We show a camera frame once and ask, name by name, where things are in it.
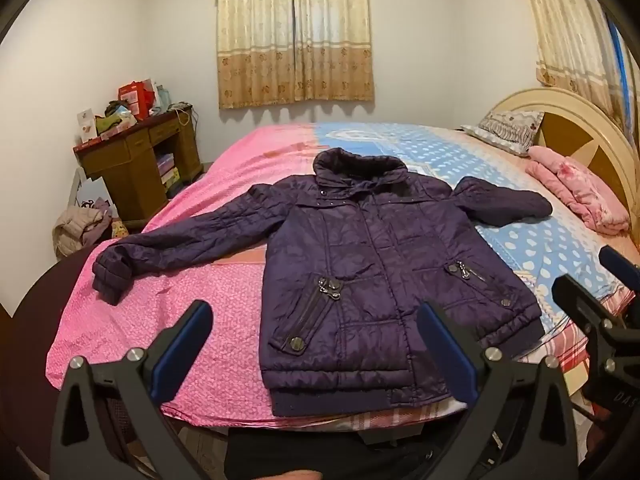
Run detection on beige patterned window curtain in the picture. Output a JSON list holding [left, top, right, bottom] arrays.
[[215, 0, 376, 110], [517, 0, 640, 136]]

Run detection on stacked pastel boxes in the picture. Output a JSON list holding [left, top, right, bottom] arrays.
[[157, 154, 180, 188]]

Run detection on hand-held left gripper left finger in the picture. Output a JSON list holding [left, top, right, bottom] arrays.
[[50, 300, 215, 480]]

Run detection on brown wooden desk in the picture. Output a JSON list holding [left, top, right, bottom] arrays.
[[72, 106, 202, 231]]

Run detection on white printed card box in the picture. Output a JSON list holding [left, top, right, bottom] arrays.
[[76, 109, 99, 145]]

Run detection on folded pink quilt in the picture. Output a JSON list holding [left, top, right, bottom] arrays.
[[525, 146, 631, 235]]

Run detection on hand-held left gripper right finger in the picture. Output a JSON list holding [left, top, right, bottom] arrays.
[[416, 302, 581, 480]]

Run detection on pink and blue bed blanket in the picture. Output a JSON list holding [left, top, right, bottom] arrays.
[[46, 121, 636, 428]]

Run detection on green cloth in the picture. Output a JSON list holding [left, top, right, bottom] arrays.
[[95, 112, 136, 136]]

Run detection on cream wooden headboard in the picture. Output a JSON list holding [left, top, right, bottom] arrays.
[[487, 87, 640, 251]]

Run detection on pile of beige clothes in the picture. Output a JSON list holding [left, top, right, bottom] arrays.
[[52, 199, 113, 260]]

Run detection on red gift box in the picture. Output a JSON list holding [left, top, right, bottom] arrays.
[[118, 80, 155, 120]]

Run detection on purple quilted jacket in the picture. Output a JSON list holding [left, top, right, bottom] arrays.
[[91, 148, 553, 418]]

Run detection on grey patterned pillow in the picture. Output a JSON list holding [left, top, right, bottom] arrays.
[[460, 109, 546, 157]]

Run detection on white bag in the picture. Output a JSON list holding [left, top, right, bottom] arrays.
[[75, 167, 118, 211]]

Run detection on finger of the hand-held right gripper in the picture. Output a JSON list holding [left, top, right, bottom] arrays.
[[551, 274, 628, 376], [598, 246, 640, 297]]

